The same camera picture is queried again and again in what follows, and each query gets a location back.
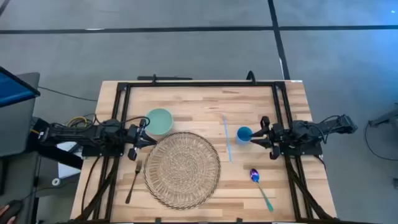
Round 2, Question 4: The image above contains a pale green ceramic bowl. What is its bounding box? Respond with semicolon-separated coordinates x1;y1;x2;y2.
145;107;174;136

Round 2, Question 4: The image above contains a black aluminium frame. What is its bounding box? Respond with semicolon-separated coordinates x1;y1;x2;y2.
74;80;337;224

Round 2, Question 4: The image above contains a grey stand leg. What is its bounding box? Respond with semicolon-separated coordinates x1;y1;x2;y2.
368;103;398;129

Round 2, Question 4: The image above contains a black hanging arm cable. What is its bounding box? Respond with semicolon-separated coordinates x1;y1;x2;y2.
80;155;103;218

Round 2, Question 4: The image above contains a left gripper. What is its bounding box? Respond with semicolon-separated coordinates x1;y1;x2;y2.
126;118;159;162

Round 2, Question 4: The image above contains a light blue drinking straw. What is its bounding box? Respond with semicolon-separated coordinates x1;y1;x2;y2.
221;114;234;164

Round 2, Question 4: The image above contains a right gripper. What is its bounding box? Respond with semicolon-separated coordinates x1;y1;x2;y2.
251;115;284;161

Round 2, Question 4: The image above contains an iridescent spoon with teal handle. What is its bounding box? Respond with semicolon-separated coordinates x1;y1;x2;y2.
249;167;275;213

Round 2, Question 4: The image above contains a thin black floor cable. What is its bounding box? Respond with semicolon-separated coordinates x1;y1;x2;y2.
38;86;99;103

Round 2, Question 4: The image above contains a round woven straw placemat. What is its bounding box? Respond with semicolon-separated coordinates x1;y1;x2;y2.
143;131;222;210

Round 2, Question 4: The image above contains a person's hand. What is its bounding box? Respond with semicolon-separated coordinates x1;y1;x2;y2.
0;203;17;224

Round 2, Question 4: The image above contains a monitor with blue screen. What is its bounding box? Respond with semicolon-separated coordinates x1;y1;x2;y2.
0;65;42;109

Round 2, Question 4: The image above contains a black flat bar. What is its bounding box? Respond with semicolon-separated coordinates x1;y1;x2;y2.
137;73;193;82

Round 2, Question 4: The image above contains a blue plastic cup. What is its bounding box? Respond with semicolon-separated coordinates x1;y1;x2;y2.
236;126;254;146

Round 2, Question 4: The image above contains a yellow cable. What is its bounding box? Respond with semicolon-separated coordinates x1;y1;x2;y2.
66;116;88;128

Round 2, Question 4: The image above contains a black handheld device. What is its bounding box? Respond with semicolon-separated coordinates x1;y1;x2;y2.
0;199;25;223

